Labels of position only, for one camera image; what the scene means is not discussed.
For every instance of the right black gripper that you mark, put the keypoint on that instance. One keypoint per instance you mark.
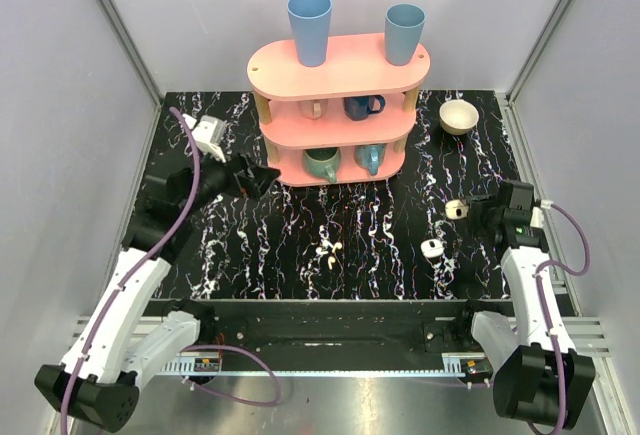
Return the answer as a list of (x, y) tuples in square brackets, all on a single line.
[(477, 204)]

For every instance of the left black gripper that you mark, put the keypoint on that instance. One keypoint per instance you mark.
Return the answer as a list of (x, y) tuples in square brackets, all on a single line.
[(240, 176)]

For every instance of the pink three-tier wooden shelf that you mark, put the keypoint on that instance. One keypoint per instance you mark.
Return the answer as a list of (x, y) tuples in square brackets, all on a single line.
[(355, 65)]

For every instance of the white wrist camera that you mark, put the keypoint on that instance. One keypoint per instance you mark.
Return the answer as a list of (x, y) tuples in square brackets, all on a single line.
[(538, 213), (208, 133)]

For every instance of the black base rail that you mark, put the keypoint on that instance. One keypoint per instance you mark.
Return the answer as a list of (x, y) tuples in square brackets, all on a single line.
[(431, 326)]

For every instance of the blue plastic cup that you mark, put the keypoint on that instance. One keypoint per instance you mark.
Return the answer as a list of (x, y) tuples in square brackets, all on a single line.
[(403, 28), (310, 23)]

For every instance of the left blue plastic cup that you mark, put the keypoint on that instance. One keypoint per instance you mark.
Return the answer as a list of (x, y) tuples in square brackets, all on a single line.
[(310, 23)]

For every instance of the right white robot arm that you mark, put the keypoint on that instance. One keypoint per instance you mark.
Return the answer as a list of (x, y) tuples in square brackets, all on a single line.
[(539, 377)]

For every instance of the white earbud charging case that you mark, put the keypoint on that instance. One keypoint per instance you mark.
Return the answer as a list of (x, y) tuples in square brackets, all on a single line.
[(432, 248)]

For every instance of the beige mug on shelf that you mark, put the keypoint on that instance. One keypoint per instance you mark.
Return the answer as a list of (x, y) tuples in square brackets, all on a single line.
[(313, 109)]

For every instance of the cream ceramic bowl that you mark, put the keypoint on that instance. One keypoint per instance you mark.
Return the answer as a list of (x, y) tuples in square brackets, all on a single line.
[(458, 117)]

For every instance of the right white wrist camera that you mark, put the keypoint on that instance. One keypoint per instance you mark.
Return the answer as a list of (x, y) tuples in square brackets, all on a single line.
[(538, 213)]

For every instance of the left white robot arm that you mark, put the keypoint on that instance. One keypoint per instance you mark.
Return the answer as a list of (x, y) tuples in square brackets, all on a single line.
[(100, 379)]

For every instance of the light blue butterfly mug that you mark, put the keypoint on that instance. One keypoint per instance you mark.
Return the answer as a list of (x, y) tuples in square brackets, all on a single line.
[(370, 157)]

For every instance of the white earbud upper left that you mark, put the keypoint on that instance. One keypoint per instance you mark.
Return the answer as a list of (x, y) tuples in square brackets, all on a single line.
[(323, 251)]

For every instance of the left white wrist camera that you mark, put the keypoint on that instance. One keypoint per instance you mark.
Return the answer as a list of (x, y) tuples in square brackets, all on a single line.
[(208, 133)]

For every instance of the dark blue faceted mug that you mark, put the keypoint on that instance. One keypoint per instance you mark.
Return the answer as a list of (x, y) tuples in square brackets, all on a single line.
[(362, 107)]

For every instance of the green ceramic mug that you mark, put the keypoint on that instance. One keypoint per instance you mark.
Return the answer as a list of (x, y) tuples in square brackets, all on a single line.
[(322, 163)]

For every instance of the right blue plastic cup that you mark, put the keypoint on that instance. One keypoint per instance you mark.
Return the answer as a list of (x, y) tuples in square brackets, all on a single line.
[(403, 28)]

